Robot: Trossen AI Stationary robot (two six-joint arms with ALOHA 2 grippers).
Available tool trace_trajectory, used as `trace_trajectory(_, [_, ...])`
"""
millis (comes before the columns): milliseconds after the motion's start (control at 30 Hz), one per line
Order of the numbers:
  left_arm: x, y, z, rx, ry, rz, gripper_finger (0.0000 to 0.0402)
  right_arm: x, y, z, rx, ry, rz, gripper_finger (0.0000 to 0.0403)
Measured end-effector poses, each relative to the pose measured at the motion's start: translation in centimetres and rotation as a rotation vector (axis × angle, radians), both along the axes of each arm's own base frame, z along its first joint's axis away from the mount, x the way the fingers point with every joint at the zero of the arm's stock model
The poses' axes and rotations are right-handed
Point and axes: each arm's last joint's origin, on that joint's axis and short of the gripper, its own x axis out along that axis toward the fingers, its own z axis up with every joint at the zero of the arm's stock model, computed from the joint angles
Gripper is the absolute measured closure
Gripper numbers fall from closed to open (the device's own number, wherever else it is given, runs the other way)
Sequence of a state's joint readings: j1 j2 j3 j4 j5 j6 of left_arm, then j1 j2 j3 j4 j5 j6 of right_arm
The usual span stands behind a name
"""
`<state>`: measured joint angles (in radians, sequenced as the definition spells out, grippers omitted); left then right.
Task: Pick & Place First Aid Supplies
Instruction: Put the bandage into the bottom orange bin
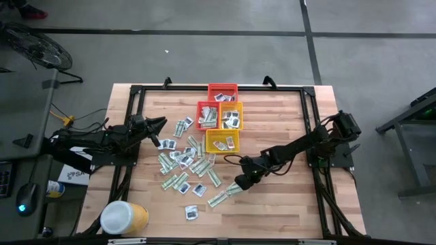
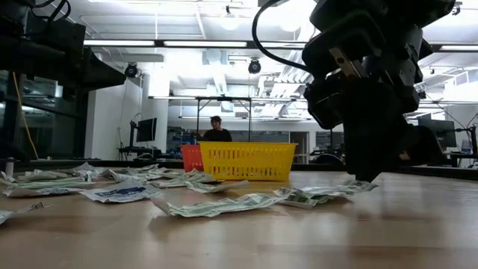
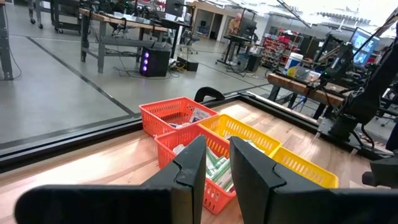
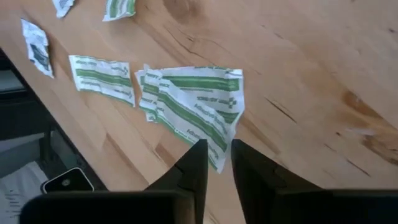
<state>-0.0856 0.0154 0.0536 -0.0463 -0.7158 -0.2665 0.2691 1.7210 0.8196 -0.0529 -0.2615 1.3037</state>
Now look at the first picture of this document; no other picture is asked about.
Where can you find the grey metal stand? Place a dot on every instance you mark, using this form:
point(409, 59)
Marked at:
point(408, 136)

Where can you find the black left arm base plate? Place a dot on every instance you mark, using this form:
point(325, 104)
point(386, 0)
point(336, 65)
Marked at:
point(116, 160)

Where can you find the plain white packet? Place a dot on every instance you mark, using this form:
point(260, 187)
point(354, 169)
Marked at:
point(205, 110)

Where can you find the white wipe packet dark label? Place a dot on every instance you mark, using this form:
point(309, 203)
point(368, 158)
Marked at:
point(199, 190)
point(225, 125)
point(227, 115)
point(234, 97)
point(220, 97)
point(191, 212)
point(186, 160)
point(163, 144)
point(188, 122)
point(175, 154)
point(229, 98)
point(234, 122)
point(235, 114)
point(171, 144)
point(189, 151)
point(184, 188)

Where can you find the silver metal bar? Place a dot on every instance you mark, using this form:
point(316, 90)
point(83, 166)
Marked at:
point(127, 241)
point(316, 242)

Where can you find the black desk bracket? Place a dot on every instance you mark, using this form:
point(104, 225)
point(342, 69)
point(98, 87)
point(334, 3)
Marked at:
point(23, 141)

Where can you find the blue yellow can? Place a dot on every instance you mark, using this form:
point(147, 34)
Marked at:
point(55, 188)

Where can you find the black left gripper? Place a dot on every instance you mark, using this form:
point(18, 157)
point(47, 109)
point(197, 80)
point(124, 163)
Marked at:
point(138, 124)

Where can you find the black floor fan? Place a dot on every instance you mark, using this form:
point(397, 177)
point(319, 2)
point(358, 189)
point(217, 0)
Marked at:
point(37, 47)

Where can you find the yellow plastic basket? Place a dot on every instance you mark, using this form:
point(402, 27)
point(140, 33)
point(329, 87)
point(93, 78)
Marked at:
point(231, 105)
point(213, 134)

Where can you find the black keyboard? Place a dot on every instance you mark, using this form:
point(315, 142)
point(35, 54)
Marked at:
point(5, 178)

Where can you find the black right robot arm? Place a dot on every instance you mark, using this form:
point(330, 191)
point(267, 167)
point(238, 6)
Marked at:
point(296, 146)

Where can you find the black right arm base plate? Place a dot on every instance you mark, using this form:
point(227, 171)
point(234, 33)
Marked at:
point(340, 157)

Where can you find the black computer mouse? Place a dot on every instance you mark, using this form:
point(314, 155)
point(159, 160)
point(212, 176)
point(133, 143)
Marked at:
point(27, 197)

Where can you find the orange plastic basket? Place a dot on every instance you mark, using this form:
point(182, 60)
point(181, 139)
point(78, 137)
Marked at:
point(199, 115)
point(221, 87)

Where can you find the black aluminium table frame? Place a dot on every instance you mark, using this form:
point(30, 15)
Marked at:
point(170, 87)

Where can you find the yellow power plug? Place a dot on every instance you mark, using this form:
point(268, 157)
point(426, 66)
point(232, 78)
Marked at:
point(68, 120)

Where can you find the yellow canister white lid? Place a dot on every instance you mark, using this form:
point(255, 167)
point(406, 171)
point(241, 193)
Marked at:
point(124, 217)

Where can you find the person's foot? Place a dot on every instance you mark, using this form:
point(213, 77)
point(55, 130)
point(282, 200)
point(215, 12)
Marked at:
point(32, 13)

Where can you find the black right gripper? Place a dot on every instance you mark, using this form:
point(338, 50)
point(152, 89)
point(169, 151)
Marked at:
point(253, 166)

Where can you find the white cardboard box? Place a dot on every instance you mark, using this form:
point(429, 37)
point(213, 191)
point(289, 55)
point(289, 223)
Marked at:
point(73, 175)

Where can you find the grey desk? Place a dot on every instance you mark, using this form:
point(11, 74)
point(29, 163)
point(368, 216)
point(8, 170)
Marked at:
point(20, 102)

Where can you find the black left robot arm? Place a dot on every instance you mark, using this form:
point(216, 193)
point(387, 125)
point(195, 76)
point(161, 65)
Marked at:
point(98, 139)

